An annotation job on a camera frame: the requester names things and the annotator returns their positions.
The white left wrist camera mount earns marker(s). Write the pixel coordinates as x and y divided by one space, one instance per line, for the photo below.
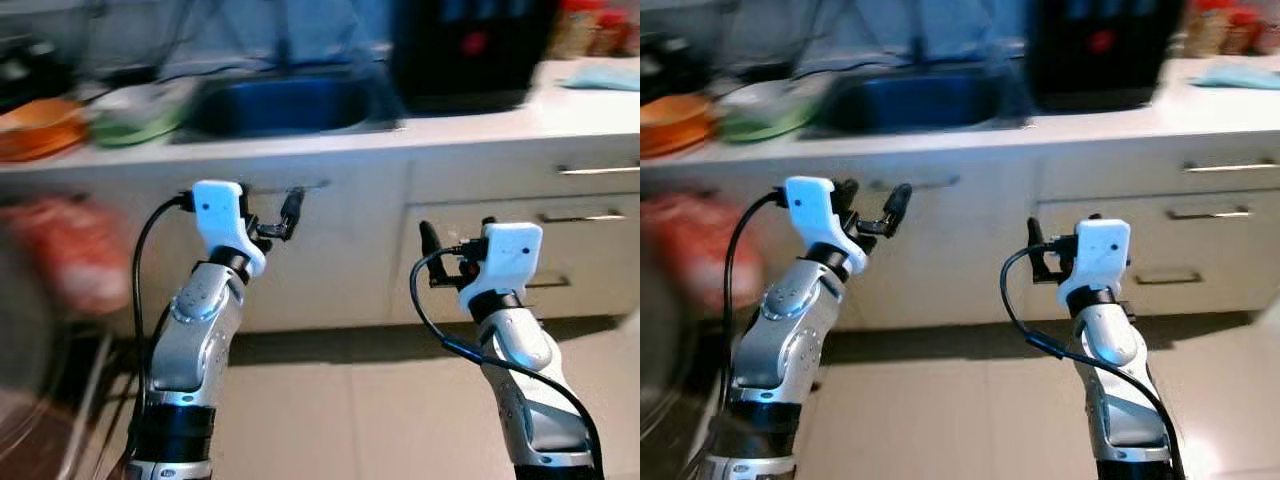
815 215
220 215

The black countertop appliance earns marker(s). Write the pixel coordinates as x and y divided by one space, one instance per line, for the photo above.
1100 50
470 50

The stainless steel sink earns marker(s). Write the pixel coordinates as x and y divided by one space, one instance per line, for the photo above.
910 105
280 110

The red plastic bag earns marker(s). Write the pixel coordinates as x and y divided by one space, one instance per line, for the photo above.
70 250
700 245

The light blue cloth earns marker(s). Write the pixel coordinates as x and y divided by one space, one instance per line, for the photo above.
605 78
1235 75

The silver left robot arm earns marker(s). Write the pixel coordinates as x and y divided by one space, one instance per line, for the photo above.
785 340
195 335

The red lidded food jar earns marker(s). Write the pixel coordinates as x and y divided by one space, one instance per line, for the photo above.
578 30
620 30
1255 30
1208 30

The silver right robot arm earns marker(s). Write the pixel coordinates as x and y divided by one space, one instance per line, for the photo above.
1115 345
525 350

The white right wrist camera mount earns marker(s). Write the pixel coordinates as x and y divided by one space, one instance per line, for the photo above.
1098 255
505 260

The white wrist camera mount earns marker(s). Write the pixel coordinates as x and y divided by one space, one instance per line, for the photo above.
1098 255
220 215
815 215
505 260

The orange plastic bowl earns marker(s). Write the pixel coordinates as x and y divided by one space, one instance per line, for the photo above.
40 115
675 112

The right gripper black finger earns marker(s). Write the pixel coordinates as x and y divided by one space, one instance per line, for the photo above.
1037 240
430 242

